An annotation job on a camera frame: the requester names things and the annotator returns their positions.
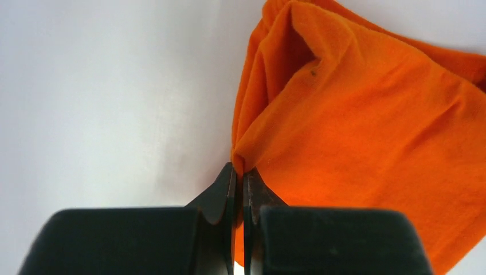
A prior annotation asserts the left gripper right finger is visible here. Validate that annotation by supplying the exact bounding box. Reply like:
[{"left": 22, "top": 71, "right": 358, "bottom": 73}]
[{"left": 243, "top": 169, "right": 433, "bottom": 274}]

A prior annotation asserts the orange t shirt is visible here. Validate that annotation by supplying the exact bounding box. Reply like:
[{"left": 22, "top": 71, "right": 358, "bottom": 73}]
[{"left": 231, "top": 1, "right": 485, "bottom": 274}]

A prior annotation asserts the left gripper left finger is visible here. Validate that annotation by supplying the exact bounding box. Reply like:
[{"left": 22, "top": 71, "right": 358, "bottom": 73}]
[{"left": 19, "top": 163, "right": 236, "bottom": 274}]

